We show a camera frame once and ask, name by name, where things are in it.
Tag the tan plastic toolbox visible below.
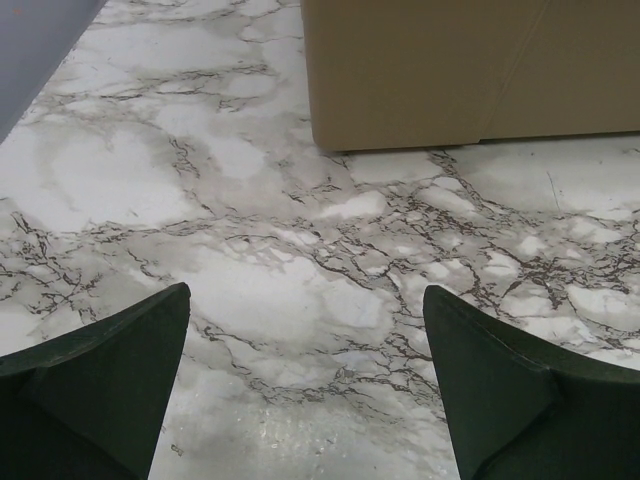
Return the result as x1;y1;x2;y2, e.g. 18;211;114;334
301;1;639;151

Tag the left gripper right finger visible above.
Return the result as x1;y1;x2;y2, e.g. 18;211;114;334
423;285;639;480

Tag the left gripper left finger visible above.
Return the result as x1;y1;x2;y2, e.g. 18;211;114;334
1;283;191;479

